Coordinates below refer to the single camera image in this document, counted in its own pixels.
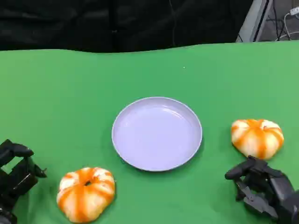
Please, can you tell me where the lilac plate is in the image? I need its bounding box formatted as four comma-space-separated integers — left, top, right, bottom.
111, 96, 203, 173

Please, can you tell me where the black cable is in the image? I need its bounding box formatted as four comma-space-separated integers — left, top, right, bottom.
266, 0, 292, 42

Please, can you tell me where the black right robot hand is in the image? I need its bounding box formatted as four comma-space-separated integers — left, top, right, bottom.
224, 155, 299, 224

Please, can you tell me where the black backdrop cloth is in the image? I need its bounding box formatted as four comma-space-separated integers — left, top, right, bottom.
0, 0, 254, 53

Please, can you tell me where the orange and white bread roll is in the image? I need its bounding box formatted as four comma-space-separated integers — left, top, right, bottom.
231, 119, 285, 161
56, 167, 116, 224

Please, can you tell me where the green table cloth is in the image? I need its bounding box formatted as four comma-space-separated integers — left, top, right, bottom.
0, 40, 299, 224

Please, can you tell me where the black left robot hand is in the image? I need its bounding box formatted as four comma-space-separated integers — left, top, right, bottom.
0, 139, 48, 224

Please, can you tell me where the white cable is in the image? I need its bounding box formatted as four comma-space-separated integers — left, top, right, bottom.
284, 13, 299, 41

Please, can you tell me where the grey metal frame post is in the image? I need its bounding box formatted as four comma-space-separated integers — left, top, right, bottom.
235, 0, 274, 43

